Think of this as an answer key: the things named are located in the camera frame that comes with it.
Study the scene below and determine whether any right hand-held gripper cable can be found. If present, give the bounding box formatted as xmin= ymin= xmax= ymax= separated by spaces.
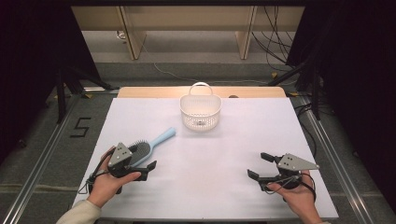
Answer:
xmin=264 ymin=172 xmax=318 ymax=203

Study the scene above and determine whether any person's left hand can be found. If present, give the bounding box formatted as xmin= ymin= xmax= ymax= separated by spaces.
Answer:
xmin=87 ymin=148 xmax=142 ymax=208

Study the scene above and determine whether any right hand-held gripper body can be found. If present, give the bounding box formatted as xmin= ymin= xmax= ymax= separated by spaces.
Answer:
xmin=264 ymin=152 xmax=320 ymax=190

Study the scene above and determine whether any black floor cable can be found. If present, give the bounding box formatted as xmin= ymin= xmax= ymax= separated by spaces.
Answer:
xmin=293 ymin=102 xmax=319 ymax=159

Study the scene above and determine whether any bundle of black cables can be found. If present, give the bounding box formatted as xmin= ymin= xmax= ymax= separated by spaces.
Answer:
xmin=250 ymin=6 xmax=301 ymax=73

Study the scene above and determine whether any white plastic basket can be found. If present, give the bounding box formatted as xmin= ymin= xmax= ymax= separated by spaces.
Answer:
xmin=178 ymin=81 xmax=223 ymax=132

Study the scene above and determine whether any black metal stand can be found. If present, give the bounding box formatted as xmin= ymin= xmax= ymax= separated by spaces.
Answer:
xmin=267 ymin=57 xmax=323 ymax=121
xmin=55 ymin=65 xmax=121 ymax=125

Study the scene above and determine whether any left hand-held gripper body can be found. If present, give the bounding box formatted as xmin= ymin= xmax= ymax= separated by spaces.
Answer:
xmin=106 ymin=142 xmax=140 ymax=179

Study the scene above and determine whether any white table sheet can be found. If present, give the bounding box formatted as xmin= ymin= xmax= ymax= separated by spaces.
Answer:
xmin=72 ymin=97 xmax=340 ymax=220

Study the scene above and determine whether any person's right hand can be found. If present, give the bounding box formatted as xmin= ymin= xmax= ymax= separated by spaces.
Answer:
xmin=266 ymin=169 xmax=316 ymax=217

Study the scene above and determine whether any metal floor rail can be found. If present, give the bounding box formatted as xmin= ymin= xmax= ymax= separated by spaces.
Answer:
xmin=298 ymin=96 xmax=379 ymax=224
xmin=1 ymin=92 xmax=82 ymax=224

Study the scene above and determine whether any dark curtain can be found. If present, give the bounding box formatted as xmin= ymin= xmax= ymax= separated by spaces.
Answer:
xmin=0 ymin=0 xmax=103 ymax=162
xmin=285 ymin=0 xmax=396 ymax=206

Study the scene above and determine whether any light blue hairbrush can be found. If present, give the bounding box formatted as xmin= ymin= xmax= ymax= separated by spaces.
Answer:
xmin=127 ymin=126 xmax=177 ymax=169

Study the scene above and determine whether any beige wooden desk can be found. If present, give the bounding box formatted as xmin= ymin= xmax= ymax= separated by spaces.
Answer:
xmin=71 ymin=6 xmax=305 ymax=61

